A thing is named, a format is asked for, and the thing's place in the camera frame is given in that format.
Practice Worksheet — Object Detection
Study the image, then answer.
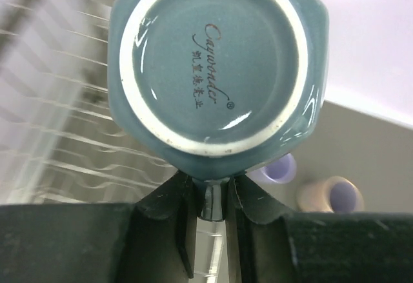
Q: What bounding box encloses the lavender plastic cup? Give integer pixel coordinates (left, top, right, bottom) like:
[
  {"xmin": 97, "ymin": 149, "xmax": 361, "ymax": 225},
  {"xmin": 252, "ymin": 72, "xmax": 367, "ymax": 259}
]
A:
[{"xmin": 247, "ymin": 153, "xmax": 297, "ymax": 184}]

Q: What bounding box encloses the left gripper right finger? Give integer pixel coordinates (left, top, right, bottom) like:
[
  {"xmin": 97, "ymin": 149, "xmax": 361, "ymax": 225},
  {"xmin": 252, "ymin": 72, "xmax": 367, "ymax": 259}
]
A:
[{"xmin": 226, "ymin": 175, "xmax": 412, "ymax": 282}]

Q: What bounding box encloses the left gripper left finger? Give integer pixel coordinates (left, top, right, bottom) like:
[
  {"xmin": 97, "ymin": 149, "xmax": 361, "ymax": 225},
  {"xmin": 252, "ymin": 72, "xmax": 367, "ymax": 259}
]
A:
[{"xmin": 1, "ymin": 172, "xmax": 197, "ymax": 282}]

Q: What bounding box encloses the pink mug lavender inside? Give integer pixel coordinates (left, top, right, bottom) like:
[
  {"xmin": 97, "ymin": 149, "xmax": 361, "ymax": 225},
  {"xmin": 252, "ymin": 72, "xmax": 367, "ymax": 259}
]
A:
[{"xmin": 296, "ymin": 176, "xmax": 365, "ymax": 213}]

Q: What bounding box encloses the teal ceramic mug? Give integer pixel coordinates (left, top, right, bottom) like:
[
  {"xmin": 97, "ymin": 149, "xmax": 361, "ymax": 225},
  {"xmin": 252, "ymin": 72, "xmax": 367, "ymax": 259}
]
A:
[{"xmin": 107, "ymin": 0, "xmax": 329, "ymax": 221}]

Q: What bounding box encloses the steel dish rack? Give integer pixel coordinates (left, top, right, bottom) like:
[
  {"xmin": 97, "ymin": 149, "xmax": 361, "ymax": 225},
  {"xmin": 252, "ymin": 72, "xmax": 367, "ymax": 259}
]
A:
[{"xmin": 1, "ymin": 0, "xmax": 175, "ymax": 204}]

